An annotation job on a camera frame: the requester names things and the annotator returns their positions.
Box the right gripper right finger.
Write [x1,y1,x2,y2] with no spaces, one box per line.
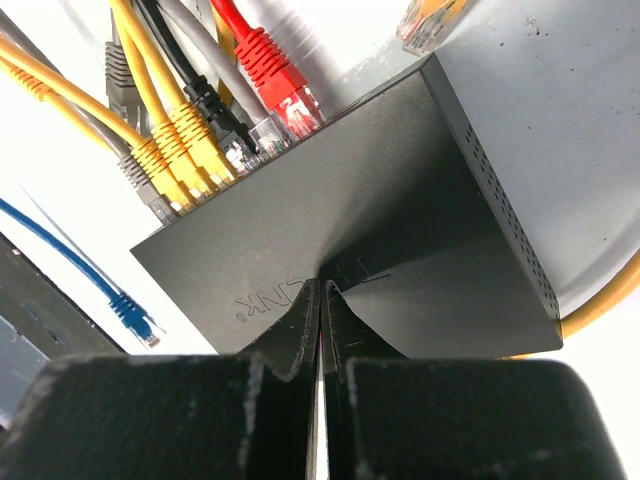
[320,281,624,479]

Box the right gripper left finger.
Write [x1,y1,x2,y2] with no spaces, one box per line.
[1,279,320,479]

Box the blue ethernet cable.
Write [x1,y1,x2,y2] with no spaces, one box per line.
[0,197,166,350]

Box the black network switch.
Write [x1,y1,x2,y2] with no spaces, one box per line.
[132,56,563,358]

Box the long grey ethernet cable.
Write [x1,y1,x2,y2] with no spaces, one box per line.
[154,0,296,161]

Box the red ethernet cable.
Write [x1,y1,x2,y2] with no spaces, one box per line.
[209,0,327,142]

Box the black ethernet cable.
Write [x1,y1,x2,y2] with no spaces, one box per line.
[134,0,261,166]

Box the yellow ethernet cable on switch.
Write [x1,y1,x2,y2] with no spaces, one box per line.
[396,0,640,361]

